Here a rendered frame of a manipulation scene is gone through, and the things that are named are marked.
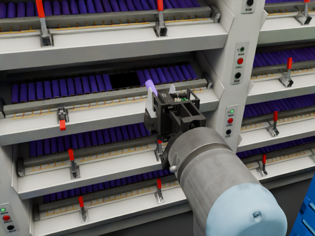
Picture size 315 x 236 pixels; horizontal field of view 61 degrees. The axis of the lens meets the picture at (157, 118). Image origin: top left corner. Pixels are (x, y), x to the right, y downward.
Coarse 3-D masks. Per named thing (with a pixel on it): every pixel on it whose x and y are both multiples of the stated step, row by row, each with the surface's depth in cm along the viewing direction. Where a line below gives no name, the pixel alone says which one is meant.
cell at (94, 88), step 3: (90, 78) 78; (93, 78) 78; (90, 81) 77; (93, 81) 77; (90, 84) 77; (93, 84) 76; (96, 84) 77; (90, 87) 76; (93, 87) 76; (96, 87) 76; (93, 90) 75; (96, 90) 75
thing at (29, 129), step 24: (120, 72) 83; (0, 96) 72; (192, 96) 80; (216, 96) 82; (0, 120) 68; (24, 120) 69; (48, 120) 69; (72, 120) 70; (96, 120) 71; (120, 120) 74; (0, 144) 68
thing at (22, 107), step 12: (168, 84) 79; (180, 84) 80; (192, 84) 80; (204, 84) 82; (72, 96) 72; (84, 96) 73; (96, 96) 73; (108, 96) 74; (120, 96) 75; (132, 96) 77; (12, 108) 68; (24, 108) 68; (36, 108) 69; (48, 108) 71; (84, 108) 72
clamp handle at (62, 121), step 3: (60, 111) 68; (60, 114) 68; (63, 114) 68; (60, 117) 67; (63, 117) 67; (60, 120) 66; (63, 120) 66; (60, 123) 65; (63, 123) 65; (60, 126) 63; (63, 126) 63; (60, 129) 63; (63, 129) 63
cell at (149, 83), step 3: (147, 81) 63; (150, 81) 63; (147, 84) 62; (150, 84) 62; (153, 84) 63; (147, 87) 62; (150, 87) 61; (153, 87) 61; (153, 90) 61; (156, 90) 61; (156, 93) 60
